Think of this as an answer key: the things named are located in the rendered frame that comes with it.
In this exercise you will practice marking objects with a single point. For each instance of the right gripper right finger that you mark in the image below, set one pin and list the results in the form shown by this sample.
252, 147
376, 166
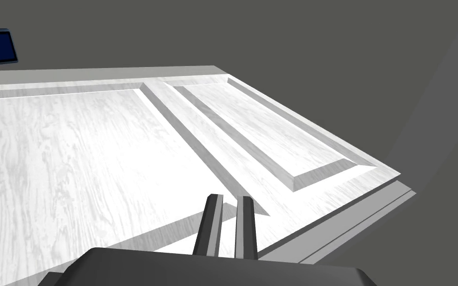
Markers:
246, 230

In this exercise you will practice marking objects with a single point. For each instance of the white panelled door leaf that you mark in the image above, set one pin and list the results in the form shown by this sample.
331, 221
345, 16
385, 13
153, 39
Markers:
94, 167

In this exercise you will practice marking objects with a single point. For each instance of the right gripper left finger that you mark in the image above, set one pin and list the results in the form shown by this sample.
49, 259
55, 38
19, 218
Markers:
207, 230

